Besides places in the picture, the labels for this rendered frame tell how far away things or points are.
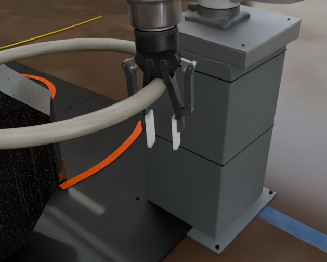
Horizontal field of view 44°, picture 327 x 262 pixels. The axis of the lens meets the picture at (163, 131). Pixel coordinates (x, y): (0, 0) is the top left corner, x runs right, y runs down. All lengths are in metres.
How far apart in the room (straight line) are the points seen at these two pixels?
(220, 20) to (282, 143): 1.16
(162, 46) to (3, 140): 0.29
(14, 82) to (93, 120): 0.87
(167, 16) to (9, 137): 0.30
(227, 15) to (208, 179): 0.62
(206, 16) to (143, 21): 0.84
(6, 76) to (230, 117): 0.76
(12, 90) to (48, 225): 0.70
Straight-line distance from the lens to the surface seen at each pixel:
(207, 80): 1.40
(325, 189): 2.18
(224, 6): 1.47
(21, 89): 1.47
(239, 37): 1.40
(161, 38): 0.67
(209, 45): 1.36
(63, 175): 2.11
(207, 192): 1.64
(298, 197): 2.09
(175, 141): 0.77
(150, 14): 0.66
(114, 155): 2.24
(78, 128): 0.61
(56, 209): 1.96
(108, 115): 0.62
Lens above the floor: 1.30
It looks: 32 degrees down
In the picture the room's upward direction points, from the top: straight up
